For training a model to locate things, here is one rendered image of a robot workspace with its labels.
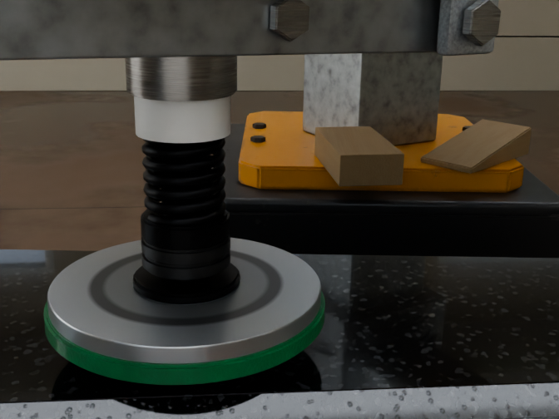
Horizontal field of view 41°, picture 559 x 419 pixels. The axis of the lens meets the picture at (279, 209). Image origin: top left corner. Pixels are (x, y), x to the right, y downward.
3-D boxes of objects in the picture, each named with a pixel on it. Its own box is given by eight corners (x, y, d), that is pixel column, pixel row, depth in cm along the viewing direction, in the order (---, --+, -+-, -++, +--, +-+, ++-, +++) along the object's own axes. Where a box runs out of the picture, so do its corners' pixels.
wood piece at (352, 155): (314, 154, 132) (315, 127, 131) (369, 153, 133) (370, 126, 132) (338, 187, 113) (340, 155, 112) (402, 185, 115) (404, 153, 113)
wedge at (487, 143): (479, 144, 142) (482, 118, 140) (528, 154, 135) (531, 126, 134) (419, 162, 128) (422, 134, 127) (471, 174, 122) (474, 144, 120)
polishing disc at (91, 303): (168, 401, 45) (167, 383, 45) (-4, 296, 59) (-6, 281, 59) (374, 295, 60) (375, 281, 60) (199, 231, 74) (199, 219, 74)
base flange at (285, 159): (247, 127, 172) (247, 106, 170) (460, 130, 172) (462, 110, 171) (237, 189, 125) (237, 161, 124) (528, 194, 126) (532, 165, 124)
